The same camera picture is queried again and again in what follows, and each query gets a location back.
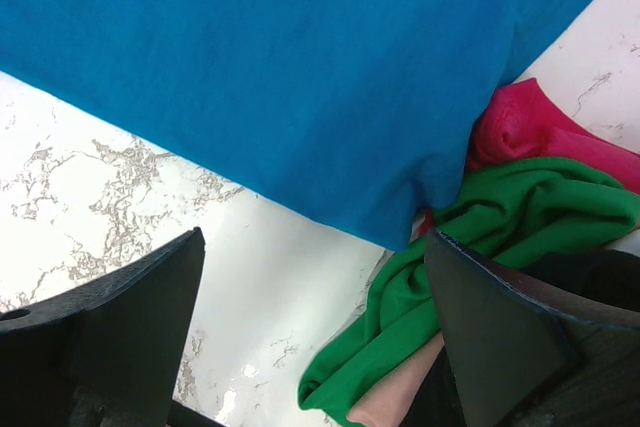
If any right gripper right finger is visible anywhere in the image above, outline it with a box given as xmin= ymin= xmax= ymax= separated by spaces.
xmin=425 ymin=230 xmax=639 ymax=426

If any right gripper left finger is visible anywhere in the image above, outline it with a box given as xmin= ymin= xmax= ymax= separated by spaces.
xmin=1 ymin=228 xmax=205 ymax=426

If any blue t-shirt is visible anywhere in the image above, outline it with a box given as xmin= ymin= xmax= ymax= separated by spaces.
xmin=1 ymin=0 xmax=592 ymax=250

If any pink folded t-shirt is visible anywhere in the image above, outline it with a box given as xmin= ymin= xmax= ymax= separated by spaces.
xmin=347 ymin=332 xmax=444 ymax=427

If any green folded t-shirt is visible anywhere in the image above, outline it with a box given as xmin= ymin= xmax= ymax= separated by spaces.
xmin=297 ymin=157 xmax=639 ymax=426

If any red folded t-shirt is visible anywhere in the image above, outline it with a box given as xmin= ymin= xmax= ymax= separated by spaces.
xmin=409 ymin=77 xmax=640 ymax=248

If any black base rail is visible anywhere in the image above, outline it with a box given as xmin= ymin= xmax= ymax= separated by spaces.
xmin=166 ymin=400 xmax=224 ymax=427

